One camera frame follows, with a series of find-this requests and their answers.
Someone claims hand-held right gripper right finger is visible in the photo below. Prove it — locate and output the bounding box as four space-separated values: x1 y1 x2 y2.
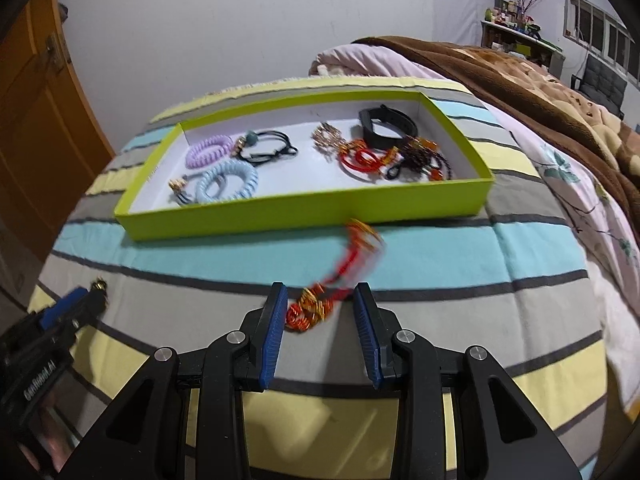
352 282 583 480

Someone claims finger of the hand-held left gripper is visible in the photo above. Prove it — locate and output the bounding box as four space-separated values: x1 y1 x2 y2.
30 286 90 331
50 291 111 347

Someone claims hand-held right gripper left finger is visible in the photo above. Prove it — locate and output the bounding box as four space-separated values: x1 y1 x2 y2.
55 282 290 480

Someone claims red and gold knotted bracelet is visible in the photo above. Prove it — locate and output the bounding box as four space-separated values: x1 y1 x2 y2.
336 140 401 183
284 218 387 333

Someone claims green cardboard box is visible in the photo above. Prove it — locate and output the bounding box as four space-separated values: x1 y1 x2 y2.
114 87 496 242

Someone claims grey hair tie with flower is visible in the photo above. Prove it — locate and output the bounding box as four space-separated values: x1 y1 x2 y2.
169 174 201 207

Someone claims light blue spiral hair tie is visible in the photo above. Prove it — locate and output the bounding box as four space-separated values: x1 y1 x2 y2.
195 160 259 204

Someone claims amber bead bracelet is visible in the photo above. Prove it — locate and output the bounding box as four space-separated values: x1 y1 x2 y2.
385 137 453 183

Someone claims black hair tie teal bead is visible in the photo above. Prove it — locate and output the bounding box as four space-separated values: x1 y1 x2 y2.
231 130 299 166

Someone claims gold charm hair tie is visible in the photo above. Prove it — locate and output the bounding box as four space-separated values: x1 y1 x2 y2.
311 121 348 163

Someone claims striped bed sheet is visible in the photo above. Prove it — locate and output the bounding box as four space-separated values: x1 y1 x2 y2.
27 76 616 480

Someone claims wooden door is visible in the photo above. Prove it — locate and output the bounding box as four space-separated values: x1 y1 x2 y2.
0 0 117 261

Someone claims black fitness band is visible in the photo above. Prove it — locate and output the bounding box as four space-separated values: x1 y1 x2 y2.
358 104 420 150

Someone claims metal door latch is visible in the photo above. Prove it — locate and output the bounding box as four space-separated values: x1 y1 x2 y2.
44 32 66 71

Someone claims brown printed blanket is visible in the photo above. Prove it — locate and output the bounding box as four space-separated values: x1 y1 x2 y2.
352 35 640 191

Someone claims wooden shelf unit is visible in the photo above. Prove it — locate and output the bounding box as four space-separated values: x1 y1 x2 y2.
480 20 566 73

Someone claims black chair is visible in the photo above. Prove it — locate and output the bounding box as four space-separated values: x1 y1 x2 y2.
570 54 628 118

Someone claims group of bottles on shelf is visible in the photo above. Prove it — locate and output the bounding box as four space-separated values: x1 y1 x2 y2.
484 0 543 36

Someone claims window with metal bars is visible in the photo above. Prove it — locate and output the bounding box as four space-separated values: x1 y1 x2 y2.
564 0 640 88

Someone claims purple spiral hair tie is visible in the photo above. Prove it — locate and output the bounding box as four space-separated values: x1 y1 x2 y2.
185 134 235 170

